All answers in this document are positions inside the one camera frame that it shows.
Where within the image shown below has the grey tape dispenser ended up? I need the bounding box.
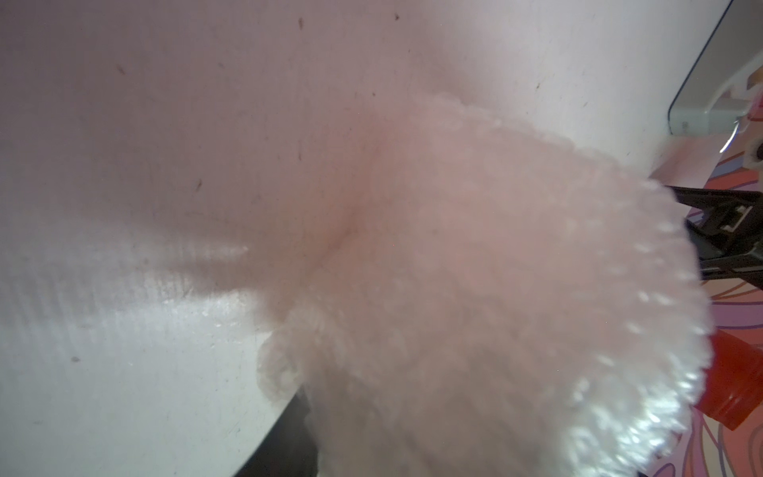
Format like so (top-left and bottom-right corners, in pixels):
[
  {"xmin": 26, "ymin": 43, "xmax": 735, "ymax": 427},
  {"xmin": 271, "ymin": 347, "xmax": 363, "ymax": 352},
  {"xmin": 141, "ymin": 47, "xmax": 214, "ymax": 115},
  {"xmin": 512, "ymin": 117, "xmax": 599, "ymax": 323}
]
[{"xmin": 668, "ymin": 0, "xmax": 762, "ymax": 137}]

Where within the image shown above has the clear bubble wrap sheet bottom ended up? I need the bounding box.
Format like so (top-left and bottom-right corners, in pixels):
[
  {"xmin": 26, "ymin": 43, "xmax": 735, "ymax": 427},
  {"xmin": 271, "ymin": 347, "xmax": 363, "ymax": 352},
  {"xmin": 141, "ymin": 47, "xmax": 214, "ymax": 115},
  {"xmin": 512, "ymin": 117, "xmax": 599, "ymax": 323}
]
[{"xmin": 261, "ymin": 97, "xmax": 713, "ymax": 476}]

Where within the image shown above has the red cup of markers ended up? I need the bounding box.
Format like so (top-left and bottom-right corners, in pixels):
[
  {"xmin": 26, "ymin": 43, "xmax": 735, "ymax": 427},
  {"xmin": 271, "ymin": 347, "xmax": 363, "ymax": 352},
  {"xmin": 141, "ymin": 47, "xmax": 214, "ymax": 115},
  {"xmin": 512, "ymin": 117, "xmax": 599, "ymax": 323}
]
[{"xmin": 695, "ymin": 331, "xmax": 762, "ymax": 430}]

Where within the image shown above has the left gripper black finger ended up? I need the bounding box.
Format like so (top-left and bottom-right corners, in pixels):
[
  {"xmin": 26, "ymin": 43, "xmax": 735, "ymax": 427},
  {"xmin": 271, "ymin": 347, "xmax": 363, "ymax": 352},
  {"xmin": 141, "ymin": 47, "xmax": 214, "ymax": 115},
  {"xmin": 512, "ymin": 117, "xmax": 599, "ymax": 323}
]
[{"xmin": 234, "ymin": 392, "xmax": 318, "ymax": 477}]

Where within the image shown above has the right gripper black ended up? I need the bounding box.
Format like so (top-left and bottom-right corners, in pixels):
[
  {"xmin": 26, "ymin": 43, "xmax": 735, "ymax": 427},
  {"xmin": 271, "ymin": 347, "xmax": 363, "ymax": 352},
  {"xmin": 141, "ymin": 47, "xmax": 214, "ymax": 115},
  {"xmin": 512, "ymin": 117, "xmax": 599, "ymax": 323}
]
[{"xmin": 673, "ymin": 187, "xmax": 762, "ymax": 280}]

